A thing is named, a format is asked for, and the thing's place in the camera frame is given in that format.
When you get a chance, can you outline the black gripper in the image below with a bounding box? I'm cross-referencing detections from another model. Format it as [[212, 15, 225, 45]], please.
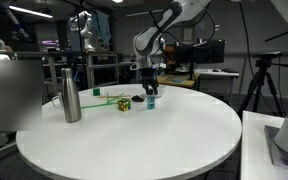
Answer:
[[140, 68, 161, 98]]

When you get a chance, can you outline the small blue bottle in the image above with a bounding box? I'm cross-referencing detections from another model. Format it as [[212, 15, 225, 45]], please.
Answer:
[[146, 93, 157, 111]]

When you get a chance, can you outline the stainless steel water bottle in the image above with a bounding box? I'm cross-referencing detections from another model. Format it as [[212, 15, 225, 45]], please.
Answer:
[[60, 67, 83, 124]]

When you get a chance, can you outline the white bowl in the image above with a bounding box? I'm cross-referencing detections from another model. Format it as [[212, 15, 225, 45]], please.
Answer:
[[156, 84, 167, 99]]

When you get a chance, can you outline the small black object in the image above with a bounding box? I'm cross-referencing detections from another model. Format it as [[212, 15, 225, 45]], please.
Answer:
[[131, 94, 146, 103]]

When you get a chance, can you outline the Rubik's cube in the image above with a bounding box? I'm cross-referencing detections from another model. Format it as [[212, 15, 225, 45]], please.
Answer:
[[117, 98, 132, 113]]

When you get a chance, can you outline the short green stick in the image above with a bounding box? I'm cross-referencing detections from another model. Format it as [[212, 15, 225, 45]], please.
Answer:
[[105, 92, 125, 106]]

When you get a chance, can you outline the orange stick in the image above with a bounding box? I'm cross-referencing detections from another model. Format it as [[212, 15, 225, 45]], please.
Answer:
[[96, 95, 132, 99]]

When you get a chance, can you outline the monitor with orange screen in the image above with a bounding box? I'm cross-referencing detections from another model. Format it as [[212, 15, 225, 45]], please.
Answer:
[[163, 43, 194, 66]]

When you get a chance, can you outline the long green stick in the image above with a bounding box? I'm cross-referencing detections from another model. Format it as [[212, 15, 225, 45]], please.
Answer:
[[80, 100, 119, 111]]

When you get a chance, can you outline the white desk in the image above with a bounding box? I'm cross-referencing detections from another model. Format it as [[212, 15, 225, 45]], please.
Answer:
[[194, 68, 241, 98]]

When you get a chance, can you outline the black computer monitor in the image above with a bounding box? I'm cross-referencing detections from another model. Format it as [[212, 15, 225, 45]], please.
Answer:
[[191, 39, 226, 65]]

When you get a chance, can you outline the hanging blue cloth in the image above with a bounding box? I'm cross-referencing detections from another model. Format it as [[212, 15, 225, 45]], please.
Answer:
[[93, 9, 113, 43]]

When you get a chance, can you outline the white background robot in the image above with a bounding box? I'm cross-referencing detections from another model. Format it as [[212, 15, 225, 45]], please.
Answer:
[[69, 10, 96, 52]]

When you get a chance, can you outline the white robot platform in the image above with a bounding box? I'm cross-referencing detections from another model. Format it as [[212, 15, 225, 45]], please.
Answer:
[[239, 110, 288, 180]]

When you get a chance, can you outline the long ceiling light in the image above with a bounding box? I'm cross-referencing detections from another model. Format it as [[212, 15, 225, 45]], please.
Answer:
[[0, 0, 54, 20]]

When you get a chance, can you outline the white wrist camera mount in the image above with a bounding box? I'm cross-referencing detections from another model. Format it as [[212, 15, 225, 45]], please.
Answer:
[[129, 61, 167, 72]]

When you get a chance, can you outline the grey metal frame table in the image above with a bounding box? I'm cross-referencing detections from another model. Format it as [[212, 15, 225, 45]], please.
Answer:
[[83, 51, 120, 90]]

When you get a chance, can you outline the black camera tripod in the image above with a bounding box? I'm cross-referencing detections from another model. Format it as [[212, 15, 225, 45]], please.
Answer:
[[238, 57, 288, 118]]

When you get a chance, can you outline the black camera on tripod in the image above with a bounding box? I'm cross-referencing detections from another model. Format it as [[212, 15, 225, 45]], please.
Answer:
[[252, 50, 283, 60]]

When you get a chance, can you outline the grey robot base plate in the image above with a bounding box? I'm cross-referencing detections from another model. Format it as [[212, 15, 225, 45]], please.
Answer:
[[264, 124, 288, 176]]

